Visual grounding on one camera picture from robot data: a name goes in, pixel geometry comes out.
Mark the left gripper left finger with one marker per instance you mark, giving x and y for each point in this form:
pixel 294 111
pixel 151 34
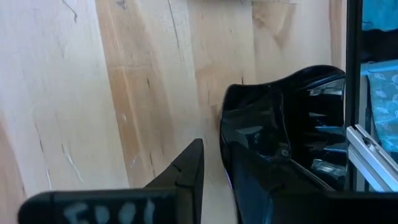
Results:
pixel 183 186

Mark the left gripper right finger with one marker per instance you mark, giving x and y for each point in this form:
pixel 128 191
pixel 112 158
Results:
pixel 264 202

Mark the black wavy square plate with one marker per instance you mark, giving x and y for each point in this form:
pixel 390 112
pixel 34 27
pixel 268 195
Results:
pixel 258 102

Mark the silver aluminium extrusion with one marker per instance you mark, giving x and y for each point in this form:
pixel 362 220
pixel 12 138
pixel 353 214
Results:
pixel 373 155

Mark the blue-grey fabric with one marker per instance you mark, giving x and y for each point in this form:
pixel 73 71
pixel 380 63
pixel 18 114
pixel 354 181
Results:
pixel 384 93

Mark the black rig frame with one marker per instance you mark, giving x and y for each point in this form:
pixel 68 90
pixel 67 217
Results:
pixel 354 77

